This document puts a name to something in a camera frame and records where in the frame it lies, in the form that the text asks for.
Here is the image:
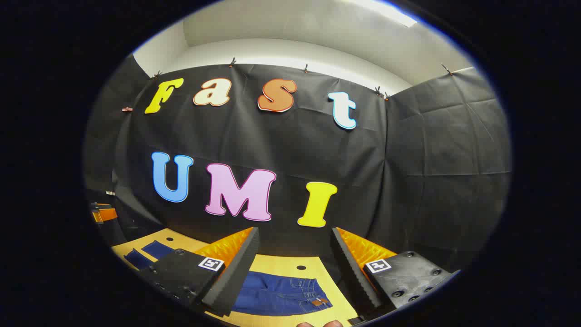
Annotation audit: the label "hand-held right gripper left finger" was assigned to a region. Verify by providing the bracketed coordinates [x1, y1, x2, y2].
[138, 227, 261, 317]

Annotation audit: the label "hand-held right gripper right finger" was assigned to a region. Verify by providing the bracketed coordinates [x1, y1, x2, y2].
[330, 227, 461, 318]

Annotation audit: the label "blue denim jeans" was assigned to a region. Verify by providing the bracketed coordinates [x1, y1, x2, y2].
[123, 240, 333, 317]

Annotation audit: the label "black backdrop cloth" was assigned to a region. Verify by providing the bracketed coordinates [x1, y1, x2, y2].
[84, 54, 512, 273]

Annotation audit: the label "row of small backdrop clips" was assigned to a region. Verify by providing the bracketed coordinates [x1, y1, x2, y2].
[122, 57, 454, 113]

